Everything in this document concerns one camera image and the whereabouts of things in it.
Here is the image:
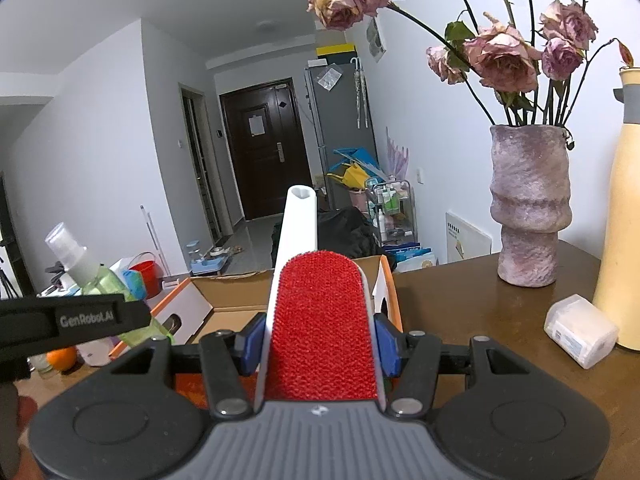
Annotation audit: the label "black bag on floor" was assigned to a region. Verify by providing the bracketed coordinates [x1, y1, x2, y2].
[272, 206, 396, 271]

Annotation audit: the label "red bucket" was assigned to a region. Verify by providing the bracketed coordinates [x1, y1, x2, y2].
[127, 260, 163, 298]

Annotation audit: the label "yellow bag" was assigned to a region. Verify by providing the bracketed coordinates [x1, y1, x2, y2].
[327, 162, 368, 191]

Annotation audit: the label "grey refrigerator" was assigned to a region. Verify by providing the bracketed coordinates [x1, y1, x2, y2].
[305, 57, 378, 211]

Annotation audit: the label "hanging folded umbrellas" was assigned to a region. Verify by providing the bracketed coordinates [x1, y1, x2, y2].
[350, 57, 371, 128]

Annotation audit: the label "interior side door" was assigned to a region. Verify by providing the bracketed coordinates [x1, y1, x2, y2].
[180, 87, 223, 246]

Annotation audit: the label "red cardboard box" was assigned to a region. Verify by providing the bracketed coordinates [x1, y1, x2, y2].
[107, 255, 405, 411]

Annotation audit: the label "dark brown entrance door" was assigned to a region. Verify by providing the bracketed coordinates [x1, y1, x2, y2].
[220, 78, 313, 221]

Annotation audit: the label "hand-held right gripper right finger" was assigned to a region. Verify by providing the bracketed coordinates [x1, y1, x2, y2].
[372, 312, 533, 420]

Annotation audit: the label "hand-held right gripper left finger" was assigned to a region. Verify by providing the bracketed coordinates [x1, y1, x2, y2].
[107, 312, 268, 420]

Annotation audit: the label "green spray bottle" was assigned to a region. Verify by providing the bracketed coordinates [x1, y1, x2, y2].
[45, 221, 176, 348]

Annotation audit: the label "yellow and black box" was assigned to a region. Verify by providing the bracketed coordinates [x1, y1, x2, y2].
[316, 42, 358, 63]

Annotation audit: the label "red and white lint brush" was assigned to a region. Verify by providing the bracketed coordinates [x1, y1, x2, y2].
[252, 185, 387, 411]

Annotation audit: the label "blue pet feeder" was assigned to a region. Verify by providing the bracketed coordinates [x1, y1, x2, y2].
[187, 242, 228, 276]

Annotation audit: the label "wall electric panel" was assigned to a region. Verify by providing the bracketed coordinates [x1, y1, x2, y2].
[365, 15, 388, 63]

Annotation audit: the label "white flat board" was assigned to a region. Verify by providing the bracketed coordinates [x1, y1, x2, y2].
[445, 211, 493, 264]

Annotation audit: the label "small white plastic box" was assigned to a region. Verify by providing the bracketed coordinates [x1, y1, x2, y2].
[543, 294, 620, 370]

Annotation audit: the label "yellow thermos jug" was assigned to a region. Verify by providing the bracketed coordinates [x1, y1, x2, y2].
[592, 65, 640, 351]

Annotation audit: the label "blue tissue box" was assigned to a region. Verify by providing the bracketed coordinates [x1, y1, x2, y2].
[122, 267, 149, 302]

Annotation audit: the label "pink textured vase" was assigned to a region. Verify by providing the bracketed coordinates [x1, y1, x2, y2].
[489, 124, 572, 288]

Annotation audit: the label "clear plastic bag on refrigerator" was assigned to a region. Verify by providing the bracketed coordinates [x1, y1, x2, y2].
[317, 66, 343, 92]

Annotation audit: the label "white pole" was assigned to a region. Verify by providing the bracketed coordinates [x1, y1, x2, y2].
[140, 205, 171, 276]

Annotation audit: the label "orange fruit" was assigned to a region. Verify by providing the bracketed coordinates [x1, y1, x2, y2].
[46, 346, 78, 372]

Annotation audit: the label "bunch of dried pink roses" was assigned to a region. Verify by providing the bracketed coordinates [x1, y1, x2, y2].
[307, 0, 636, 128]

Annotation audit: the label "blue packets on floor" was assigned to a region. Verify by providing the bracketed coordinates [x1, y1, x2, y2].
[395, 242, 436, 268]

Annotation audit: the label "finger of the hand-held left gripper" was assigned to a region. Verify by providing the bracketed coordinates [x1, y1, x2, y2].
[0, 294, 152, 356]

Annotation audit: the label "white and purple tissue pack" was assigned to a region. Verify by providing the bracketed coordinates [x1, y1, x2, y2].
[77, 337, 123, 367]

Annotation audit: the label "trolley with bottles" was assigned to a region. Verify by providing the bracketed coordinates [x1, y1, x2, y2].
[365, 179, 418, 248]

